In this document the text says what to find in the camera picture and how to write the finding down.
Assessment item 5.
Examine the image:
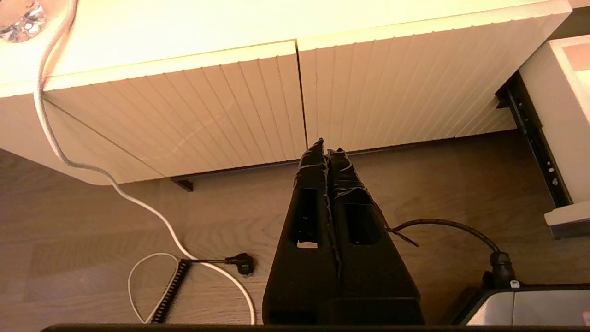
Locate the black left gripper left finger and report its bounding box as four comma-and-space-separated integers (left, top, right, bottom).
262, 137, 342, 326

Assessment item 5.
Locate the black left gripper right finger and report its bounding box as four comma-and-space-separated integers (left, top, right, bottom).
326, 148, 425, 326

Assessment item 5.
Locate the white ribbed drawer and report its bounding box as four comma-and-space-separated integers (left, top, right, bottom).
519, 35, 590, 239

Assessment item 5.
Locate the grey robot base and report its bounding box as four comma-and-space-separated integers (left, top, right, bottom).
442, 282, 590, 326

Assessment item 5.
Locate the white TV cabinet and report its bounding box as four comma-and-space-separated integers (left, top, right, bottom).
0, 0, 590, 187

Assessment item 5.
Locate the white ribbed cabinet door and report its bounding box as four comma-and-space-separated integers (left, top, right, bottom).
44, 41, 307, 178
296, 0, 573, 153

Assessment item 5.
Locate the black coiled cable with plug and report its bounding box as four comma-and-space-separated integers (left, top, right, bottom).
151, 253, 255, 324

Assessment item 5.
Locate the black floor cable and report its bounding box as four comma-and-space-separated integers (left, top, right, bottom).
389, 219, 517, 289

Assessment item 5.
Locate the thin white cable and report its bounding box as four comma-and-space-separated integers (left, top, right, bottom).
128, 253, 181, 324

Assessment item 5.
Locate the black drawer slide rail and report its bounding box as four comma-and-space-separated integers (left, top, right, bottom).
496, 71, 574, 209

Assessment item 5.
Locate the thick white power cable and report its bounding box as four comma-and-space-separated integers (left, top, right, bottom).
33, 0, 256, 326

